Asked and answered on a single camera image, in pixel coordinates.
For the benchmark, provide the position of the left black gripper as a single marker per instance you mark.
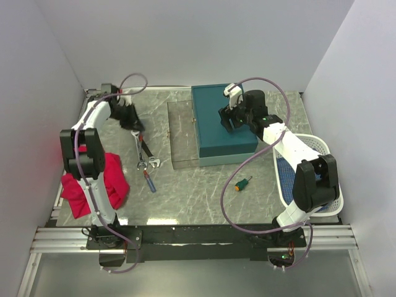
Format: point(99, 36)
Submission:
point(134, 122)

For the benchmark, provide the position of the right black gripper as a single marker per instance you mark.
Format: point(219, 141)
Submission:
point(227, 114)

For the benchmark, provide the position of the teal tool box with drawer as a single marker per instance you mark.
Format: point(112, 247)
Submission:
point(198, 139)

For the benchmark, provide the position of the blue red screwdriver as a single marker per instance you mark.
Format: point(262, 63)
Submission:
point(149, 181)

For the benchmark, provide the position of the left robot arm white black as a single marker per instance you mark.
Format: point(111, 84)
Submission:
point(84, 156)

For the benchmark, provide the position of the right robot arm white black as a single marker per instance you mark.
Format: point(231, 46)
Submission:
point(316, 175)

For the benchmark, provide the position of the silver combination wrench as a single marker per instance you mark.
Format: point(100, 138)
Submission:
point(142, 164)

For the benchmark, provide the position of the green orange stubby screwdriver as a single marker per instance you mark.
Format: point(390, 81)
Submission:
point(240, 185)

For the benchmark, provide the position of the blue checkered cloth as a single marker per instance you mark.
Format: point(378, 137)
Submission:
point(286, 178)

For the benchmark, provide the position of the red cloth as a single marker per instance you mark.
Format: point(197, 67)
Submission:
point(116, 185)

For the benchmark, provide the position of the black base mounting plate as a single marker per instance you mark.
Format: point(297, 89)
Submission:
point(142, 243)

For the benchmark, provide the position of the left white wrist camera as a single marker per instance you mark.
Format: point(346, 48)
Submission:
point(125, 99)

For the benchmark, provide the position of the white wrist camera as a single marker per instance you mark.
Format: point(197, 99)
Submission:
point(235, 95)
point(125, 99)

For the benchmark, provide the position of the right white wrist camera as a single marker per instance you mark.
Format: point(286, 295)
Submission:
point(235, 95)

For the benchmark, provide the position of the black handled adjustable wrench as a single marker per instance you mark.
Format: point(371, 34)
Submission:
point(153, 161)

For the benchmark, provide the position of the aluminium frame rail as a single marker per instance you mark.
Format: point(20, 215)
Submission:
point(70, 241)

